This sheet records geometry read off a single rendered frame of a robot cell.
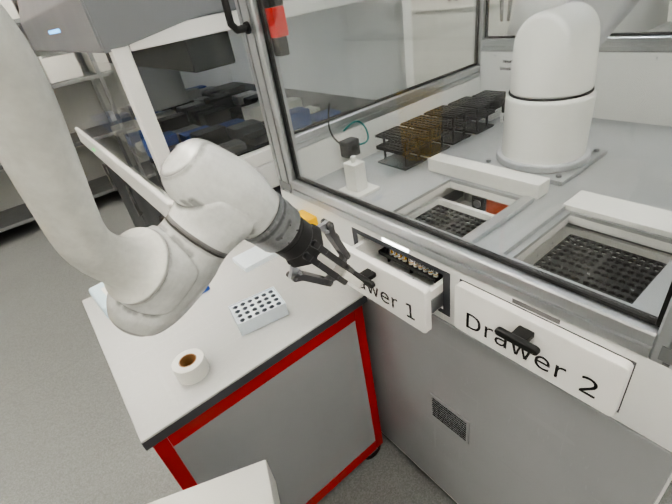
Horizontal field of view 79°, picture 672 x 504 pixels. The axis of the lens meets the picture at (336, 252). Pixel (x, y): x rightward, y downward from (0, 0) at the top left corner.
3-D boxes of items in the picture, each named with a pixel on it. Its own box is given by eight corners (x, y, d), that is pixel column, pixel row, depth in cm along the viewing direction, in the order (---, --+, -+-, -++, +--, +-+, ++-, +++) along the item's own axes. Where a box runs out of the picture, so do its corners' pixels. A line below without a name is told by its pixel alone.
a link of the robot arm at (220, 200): (262, 176, 68) (215, 240, 68) (185, 115, 57) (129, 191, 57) (295, 198, 60) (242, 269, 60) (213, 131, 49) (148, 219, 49)
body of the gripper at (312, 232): (279, 260, 65) (314, 281, 72) (309, 216, 66) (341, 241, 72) (257, 244, 70) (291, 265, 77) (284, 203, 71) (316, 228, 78)
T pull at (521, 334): (536, 358, 63) (537, 351, 62) (493, 334, 68) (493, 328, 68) (548, 345, 65) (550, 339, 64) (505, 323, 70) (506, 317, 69)
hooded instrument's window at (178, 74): (168, 200, 137) (107, 52, 112) (76, 127, 262) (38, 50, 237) (405, 105, 189) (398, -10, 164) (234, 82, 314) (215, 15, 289)
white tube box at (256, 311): (242, 336, 97) (237, 324, 95) (232, 317, 104) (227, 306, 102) (289, 314, 102) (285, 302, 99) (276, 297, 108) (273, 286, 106)
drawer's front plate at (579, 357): (612, 419, 62) (629, 370, 56) (453, 326, 82) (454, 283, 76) (617, 411, 62) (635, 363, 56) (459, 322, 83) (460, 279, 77)
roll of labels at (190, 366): (175, 388, 87) (168, 376, 85) (180, 364, 93) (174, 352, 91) (207, 381, 87) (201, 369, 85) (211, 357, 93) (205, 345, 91)
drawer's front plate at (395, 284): (426, 335, 81) (424, 292, 75) (336, 277, 102) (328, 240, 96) (432, 330, 82) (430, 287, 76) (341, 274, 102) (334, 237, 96)
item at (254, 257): (246, 272, 120) (245, 268, 119) (233, 262, 126) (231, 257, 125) (282, 253, 126) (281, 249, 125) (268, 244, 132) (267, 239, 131)
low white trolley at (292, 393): (248, 591, 119) (140, 442, 77) (175, 445, 162) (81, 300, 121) (389, 457, 145) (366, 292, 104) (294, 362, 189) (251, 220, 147)
